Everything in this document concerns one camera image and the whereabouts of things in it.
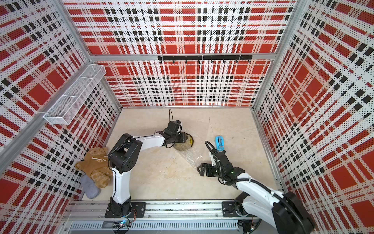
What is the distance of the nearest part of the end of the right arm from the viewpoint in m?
0.61

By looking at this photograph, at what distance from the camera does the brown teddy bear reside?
29.4 inches

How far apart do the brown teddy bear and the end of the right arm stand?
514 mm
